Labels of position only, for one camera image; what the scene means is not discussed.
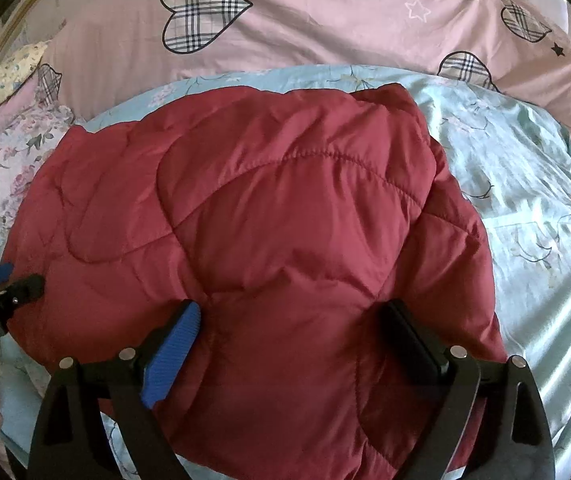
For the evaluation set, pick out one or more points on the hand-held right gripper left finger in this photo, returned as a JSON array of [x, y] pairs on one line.
[[173, 355]]

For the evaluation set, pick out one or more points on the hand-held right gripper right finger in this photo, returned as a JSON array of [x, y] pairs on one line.
[[410, 340]]

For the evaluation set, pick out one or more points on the red padded jacket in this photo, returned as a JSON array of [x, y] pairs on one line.
[[265, 210]]

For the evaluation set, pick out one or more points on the pink floral cloth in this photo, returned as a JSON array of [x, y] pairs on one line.
[[10, 160]]

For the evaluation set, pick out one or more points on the light blue floral bedsheet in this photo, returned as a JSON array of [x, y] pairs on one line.
[[530, 200]]

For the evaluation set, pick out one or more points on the yellow floral pillow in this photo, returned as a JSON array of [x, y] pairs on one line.
[[0, 80]]

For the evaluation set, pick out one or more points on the pink pillow with plaid hearts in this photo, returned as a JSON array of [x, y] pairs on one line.
[[340, 25]]

